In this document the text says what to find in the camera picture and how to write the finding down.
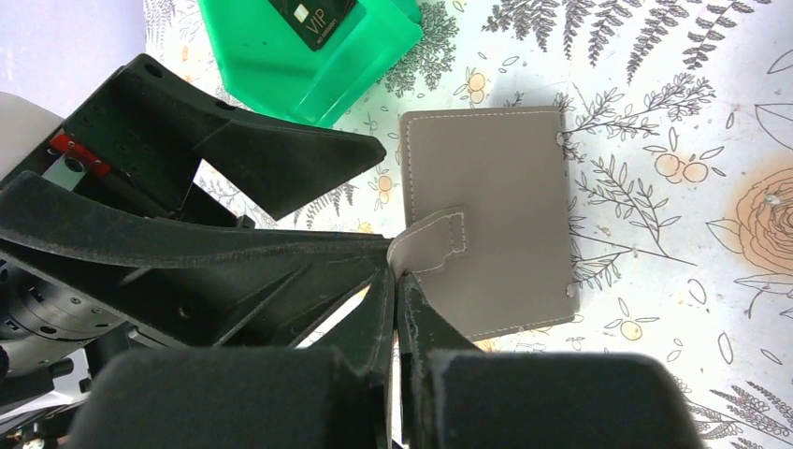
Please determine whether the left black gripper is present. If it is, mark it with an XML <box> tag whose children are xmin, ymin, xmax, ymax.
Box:
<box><xmin>1</xmin><ymin>55</ymin><xmax>389</xmax><ymax>379</ymax></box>

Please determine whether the black VIP card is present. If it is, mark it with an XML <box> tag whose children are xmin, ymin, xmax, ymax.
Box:
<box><xmin>269</xmin><ymin>0</ymin><xmax>357</xmax><ymax>51</ymax></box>

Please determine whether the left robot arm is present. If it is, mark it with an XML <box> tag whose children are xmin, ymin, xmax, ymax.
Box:
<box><xmin>1</xmin><ymin>54</ymin><xmax>388</xmax><ymax>377</ymax></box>

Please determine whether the green plastic bin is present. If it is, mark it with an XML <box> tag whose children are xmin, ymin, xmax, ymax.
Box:
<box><xmin>199</xmin><ymin>0</ymin><xmax>424</xmax><ymax>127</ymax></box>

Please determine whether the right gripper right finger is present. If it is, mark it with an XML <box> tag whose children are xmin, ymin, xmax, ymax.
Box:
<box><xmin>396</xmin><ymin>274</ymin><xmax>702</xmax><ymax>448</ymax></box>

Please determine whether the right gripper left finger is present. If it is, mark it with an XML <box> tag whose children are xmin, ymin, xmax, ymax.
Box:
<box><xmin>67</xmin><ymin>269</ymin><xmax>395</xmax><ymax>448</ymax></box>

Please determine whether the grey leather card holder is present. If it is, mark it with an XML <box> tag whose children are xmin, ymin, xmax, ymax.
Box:
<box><xmin>387</xmin><ymin>106</ymin><xmax>580</xmax><ymax>340</ymax></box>

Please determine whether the floral table mat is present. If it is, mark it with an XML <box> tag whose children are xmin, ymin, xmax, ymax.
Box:
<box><xmin>142</xmin><ymin>0</ymin><xmax>793</xmax><ymax>449</ymax></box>

